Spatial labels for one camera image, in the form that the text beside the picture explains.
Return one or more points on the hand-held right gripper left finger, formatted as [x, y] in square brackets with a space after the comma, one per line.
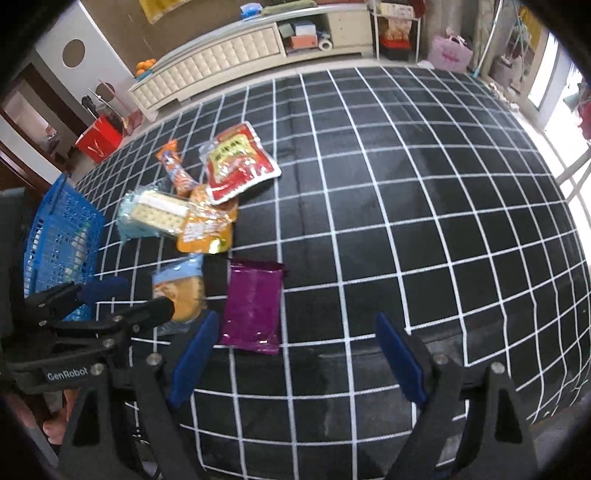
[194, 360]

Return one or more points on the orange snack packet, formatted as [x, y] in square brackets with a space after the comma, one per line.
[205, 230]

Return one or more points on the orange box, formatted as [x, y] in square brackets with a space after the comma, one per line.
[304, 41]

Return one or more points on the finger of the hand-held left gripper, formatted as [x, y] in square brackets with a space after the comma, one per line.
[147, 310]
[104, 290]

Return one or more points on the purple snack packet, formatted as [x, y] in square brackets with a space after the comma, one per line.
[251, 309]

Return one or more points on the red gift box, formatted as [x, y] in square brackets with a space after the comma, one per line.
[395, 39]

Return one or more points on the black white grid tablecloth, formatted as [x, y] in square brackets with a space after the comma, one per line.
[392, 230]

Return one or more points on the blue bread packet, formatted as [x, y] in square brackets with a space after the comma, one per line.
[182, 290]

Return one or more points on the beige cracker packet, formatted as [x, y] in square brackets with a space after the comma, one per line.
[157, 212]

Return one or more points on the person's left hand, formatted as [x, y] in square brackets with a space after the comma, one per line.
[53, 427]

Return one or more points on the blue plastic basket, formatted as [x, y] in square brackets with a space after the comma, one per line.
[60, 230]

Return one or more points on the blue mop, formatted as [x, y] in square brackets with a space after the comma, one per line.
[485, 46]

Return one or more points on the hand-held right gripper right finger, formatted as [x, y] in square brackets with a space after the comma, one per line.
[401, 360]

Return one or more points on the red dustpan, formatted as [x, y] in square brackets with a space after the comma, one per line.
[131, 122]

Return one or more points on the green folded cloth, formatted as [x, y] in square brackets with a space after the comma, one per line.
[288, 7]

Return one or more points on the paper towel roll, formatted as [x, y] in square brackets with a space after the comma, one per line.
[325, 44]

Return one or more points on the dark wooden door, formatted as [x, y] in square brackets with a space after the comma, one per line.
[27, 152]

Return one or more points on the white tufted TV cabinet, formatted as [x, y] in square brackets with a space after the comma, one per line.
[221, 55]

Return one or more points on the red gift bag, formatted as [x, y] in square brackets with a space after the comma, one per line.
[99, 138]

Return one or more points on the light blue striped packet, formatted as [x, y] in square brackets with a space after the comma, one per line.
[125, 221]

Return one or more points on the pink paper bag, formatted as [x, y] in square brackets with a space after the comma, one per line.
[450, 50]

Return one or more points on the red clear-edged packet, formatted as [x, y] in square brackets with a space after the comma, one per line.
[240, 161]

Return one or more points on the orange sausage packet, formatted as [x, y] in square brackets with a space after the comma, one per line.
[178, 173]

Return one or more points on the pile of oranges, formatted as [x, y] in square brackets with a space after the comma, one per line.
[145, 68]

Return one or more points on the blue tissue box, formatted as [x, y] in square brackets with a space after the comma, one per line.
[250, 10]

